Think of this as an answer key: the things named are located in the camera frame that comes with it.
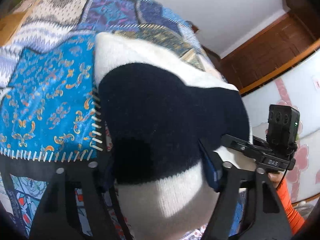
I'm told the black and cream striped sweater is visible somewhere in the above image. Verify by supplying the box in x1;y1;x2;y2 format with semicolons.
94;33;256;239

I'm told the brown wooden door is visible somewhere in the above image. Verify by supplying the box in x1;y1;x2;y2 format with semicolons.
220;0;320;95

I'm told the blue patchwork bedspread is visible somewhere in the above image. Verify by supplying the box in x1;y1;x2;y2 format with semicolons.
1;0;228;239

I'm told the brown cardboard sheet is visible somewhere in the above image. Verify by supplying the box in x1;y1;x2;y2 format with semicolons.
0;12;25;46

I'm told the right hand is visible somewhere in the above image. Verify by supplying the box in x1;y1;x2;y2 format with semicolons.
267;172;284;188

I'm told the orange sleeved right forearm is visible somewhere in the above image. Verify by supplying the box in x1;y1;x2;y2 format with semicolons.
277;179;305;235

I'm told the black camera box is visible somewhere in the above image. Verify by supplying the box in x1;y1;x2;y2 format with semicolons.
266;105;300;155

